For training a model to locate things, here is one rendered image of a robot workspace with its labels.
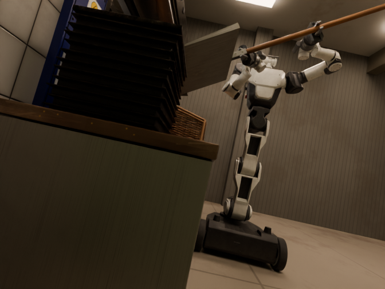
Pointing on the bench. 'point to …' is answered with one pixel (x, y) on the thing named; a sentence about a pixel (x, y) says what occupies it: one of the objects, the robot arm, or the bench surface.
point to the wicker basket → (188, 125)
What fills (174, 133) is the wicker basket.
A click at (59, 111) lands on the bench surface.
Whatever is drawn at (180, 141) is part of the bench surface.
